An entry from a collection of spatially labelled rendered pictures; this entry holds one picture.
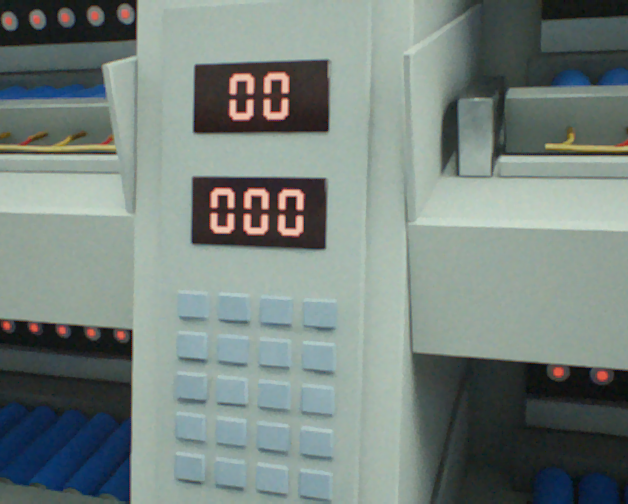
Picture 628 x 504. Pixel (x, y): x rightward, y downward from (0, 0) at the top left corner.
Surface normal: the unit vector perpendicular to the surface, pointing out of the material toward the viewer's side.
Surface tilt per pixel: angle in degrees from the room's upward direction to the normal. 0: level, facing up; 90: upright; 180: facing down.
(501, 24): 90
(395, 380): 90
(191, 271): 90
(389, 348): 90
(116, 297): 109
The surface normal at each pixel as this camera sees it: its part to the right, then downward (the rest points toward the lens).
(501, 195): -0.07, -0.93
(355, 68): -0.30, 0.04
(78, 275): -0.30, 0.36
